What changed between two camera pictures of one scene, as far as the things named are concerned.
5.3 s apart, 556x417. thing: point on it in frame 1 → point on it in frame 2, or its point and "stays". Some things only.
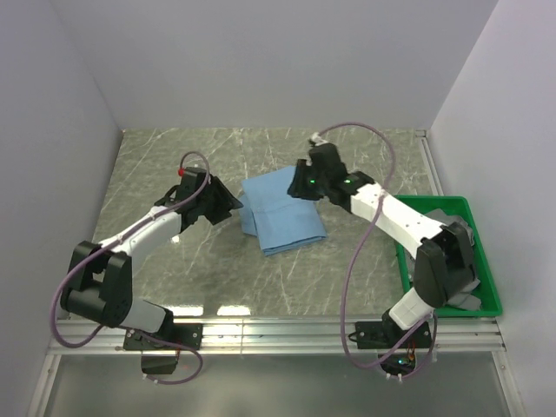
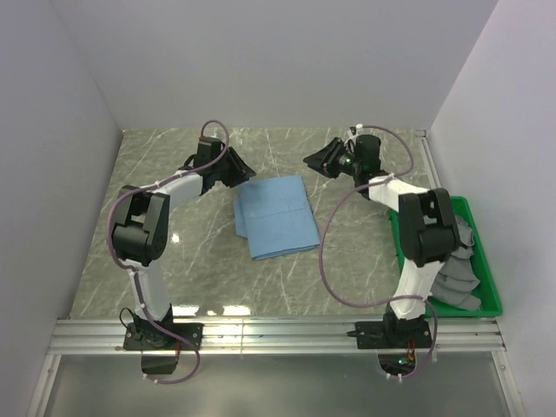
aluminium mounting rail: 292,336 stays
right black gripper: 298,187 → 321,159
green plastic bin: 488,294 stays
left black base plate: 184,334 stays
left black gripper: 227,201 → 241,171
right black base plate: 386,334 stays
